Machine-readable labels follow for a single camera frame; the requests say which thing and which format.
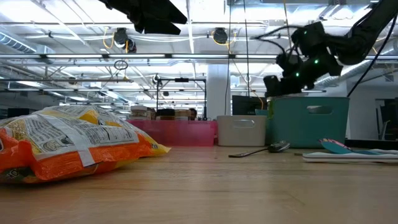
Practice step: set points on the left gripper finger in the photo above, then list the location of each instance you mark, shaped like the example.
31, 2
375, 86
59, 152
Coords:
161, 30
168, 15

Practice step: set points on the dark metal spoon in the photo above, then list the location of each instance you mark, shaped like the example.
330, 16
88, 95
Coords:
280, 146

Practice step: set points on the small rainbow spoon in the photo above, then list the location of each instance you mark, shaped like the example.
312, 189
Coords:
298, 154

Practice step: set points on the black-lid orange spice jar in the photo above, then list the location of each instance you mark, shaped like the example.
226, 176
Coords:
165, 112

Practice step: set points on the white-lid spice jar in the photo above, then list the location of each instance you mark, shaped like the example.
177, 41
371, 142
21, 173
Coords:
139, 112

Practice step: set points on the brown stick packet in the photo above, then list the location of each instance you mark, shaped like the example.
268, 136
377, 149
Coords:
151, 114

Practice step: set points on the silver iridescent fork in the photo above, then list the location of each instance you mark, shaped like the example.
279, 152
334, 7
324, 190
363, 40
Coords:
385, 152

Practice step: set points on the orange ramen packet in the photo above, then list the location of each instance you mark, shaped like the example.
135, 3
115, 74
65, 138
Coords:
77, 161

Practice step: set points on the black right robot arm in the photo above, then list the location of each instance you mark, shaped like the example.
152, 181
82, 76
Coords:
360, 34

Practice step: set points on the long ceiling light strip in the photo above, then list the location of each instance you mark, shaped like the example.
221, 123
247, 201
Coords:
199, 56

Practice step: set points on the teal plastic bin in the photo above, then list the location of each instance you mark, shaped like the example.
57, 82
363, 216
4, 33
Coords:
304, 130

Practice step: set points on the small grey plastic bin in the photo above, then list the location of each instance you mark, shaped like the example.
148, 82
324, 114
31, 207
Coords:
241, 133

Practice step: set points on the white pillar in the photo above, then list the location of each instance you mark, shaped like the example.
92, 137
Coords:
217, 93

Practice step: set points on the person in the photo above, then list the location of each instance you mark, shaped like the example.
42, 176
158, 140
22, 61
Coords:
193, 114

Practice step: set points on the pink plastic tray bin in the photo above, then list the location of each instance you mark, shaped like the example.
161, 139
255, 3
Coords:
174, 133

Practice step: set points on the black office chair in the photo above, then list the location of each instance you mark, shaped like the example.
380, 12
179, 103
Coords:
391, 118

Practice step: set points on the small black monitor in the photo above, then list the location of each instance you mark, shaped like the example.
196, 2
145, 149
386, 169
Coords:
18, 113

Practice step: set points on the silver ventilation duct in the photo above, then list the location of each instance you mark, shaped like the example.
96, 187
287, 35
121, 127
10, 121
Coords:
363, 69

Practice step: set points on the black metal stand frame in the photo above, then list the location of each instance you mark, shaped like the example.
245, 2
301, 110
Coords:
205, 93

